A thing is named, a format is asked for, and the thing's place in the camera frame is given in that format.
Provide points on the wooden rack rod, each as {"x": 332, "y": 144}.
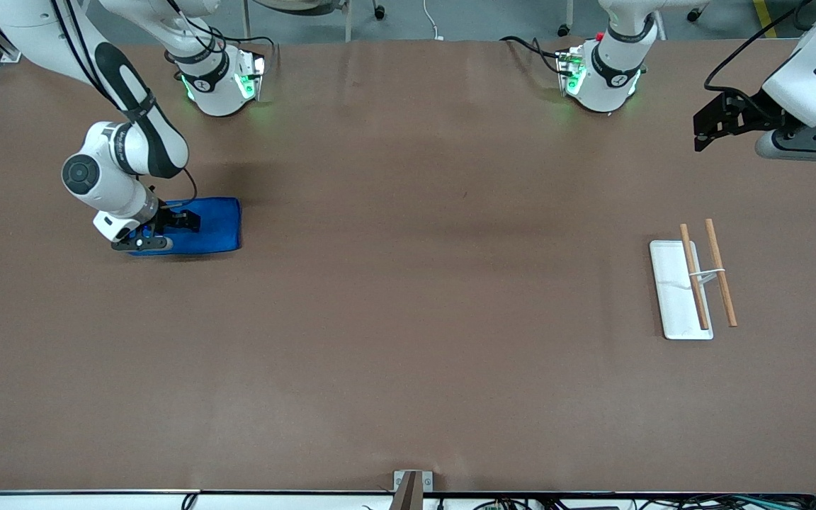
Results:
{"x": 722, "y": 276}
{"x": 694, "y": 280}

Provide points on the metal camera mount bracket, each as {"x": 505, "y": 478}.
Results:
{"x": 411, "y": 489}

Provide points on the white towel rack base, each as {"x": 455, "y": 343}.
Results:
{"x": 671, "y": 297}

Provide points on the blue microfibre towel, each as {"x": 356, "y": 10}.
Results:
{"x": 220, "y": 227}

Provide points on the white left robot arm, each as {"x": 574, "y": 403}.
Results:
{"x": 815, "y": 78}

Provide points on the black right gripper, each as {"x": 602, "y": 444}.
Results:
{"x": 169, "y": 217}

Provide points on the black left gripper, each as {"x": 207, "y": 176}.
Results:
{"x": 746, "y": 115}

